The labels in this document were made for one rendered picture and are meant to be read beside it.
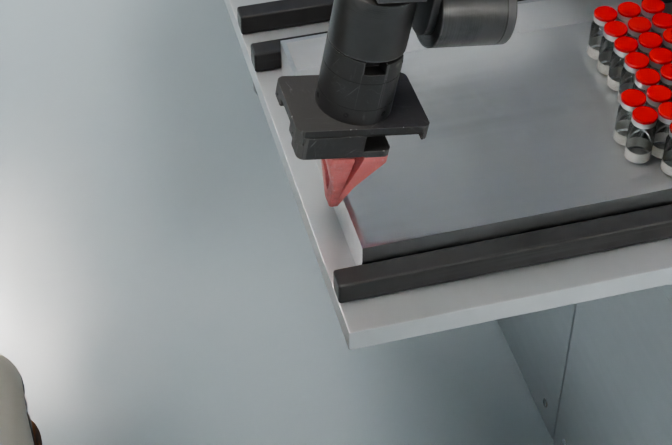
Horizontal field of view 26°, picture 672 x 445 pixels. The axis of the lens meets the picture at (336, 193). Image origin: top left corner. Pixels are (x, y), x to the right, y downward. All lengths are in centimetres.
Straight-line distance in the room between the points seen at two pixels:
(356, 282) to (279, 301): 120
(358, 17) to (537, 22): 38
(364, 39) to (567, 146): 28
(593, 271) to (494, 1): 23
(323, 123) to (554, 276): 22
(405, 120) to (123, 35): 178
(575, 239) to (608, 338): 61
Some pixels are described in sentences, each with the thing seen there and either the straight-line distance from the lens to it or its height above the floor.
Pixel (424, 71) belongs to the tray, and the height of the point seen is 88.
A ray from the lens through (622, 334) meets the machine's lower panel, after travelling 168.
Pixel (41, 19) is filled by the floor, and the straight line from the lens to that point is 287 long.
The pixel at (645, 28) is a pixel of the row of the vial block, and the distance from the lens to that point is 129.
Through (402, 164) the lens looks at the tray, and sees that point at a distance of 120.
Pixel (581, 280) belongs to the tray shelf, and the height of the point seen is 88.
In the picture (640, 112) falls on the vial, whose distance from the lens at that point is 120.
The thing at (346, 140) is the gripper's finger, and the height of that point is 100.
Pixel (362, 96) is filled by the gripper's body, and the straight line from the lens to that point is 103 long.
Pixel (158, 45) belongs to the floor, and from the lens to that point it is 277.
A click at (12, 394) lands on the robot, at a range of 187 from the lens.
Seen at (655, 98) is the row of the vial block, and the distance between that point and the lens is 122.
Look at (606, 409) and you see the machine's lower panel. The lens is 179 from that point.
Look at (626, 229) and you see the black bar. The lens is 114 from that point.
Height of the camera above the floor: 169
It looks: 44 degrees down
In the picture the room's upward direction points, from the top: straight up
